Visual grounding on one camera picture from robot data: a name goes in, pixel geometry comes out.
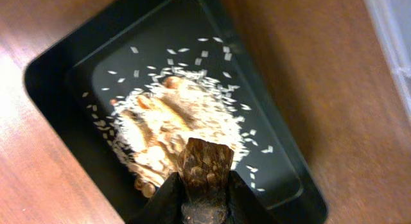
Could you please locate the brown food chunk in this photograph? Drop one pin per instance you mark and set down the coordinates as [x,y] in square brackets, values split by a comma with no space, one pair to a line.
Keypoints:
[204,170]

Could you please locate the clear plastic bin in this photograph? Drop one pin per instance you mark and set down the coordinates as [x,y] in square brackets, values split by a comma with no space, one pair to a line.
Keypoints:
[391,21]

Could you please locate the rice and food scraps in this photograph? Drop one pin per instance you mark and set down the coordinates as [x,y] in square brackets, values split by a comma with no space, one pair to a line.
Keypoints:
[147,102]

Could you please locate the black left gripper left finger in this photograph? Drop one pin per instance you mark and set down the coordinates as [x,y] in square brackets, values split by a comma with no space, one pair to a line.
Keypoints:
[164,207]

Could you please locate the black rectangular tray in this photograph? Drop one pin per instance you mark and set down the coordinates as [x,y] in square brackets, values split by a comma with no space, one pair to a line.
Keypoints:
[56,87]

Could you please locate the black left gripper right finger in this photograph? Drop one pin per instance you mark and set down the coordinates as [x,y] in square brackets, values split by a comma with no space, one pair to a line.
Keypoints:
[244,207]

